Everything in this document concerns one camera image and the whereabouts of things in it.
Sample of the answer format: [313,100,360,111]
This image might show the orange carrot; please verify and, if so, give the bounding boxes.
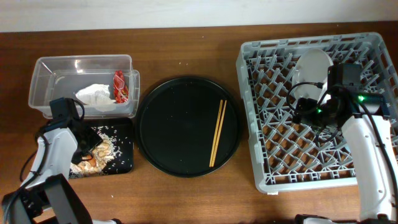
[78,158,96,170]

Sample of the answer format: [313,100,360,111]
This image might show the white paper napkin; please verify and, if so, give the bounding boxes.
[75,84,116,112]

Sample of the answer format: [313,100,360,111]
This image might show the grey round plate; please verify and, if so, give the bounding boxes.
[292,49,333,101]

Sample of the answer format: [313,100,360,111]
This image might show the red snack wrapper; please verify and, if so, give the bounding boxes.
[113,70,129,103]

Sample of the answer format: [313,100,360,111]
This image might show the wooden chopstick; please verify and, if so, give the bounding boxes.
[212,100,228,167]
[209,100,223,167]

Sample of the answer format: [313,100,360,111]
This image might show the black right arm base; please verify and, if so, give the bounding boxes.
[294,214,357,224]

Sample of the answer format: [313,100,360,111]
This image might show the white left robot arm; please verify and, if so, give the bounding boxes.
[2,98,103,223]

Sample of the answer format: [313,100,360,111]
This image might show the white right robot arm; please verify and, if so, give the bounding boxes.
[292,63,397,223]

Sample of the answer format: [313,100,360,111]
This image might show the grey dishwasher rack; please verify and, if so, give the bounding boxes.
[236,32,397,194]

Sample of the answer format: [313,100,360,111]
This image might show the clear plastic waste bin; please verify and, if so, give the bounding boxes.
[28,54,140,119]

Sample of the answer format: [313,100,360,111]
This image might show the spilled rice food scraps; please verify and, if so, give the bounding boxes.
[69,126,123,179]

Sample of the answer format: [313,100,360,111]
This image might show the black rectangular tray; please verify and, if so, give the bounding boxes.
[85,118,134,175]

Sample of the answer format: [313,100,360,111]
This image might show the round black serving tray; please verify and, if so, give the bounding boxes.
[135,77,243,178]

